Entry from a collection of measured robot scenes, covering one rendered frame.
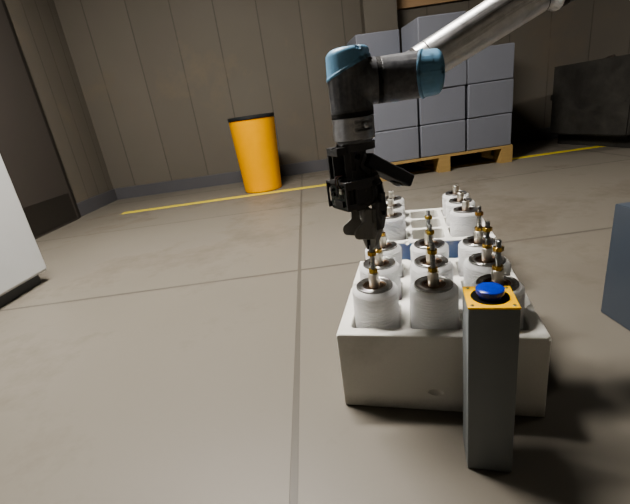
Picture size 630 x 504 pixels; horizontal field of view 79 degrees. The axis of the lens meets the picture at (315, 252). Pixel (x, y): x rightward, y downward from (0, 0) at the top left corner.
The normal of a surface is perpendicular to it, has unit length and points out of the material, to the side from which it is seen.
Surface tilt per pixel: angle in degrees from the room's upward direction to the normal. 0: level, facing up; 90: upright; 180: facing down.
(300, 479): 0
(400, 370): 90
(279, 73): 90
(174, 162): 90
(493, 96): 90
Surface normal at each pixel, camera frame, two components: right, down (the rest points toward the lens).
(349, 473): -0.14, -0.93
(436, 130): 0.10, 0.33
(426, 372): -0.23, 0.37
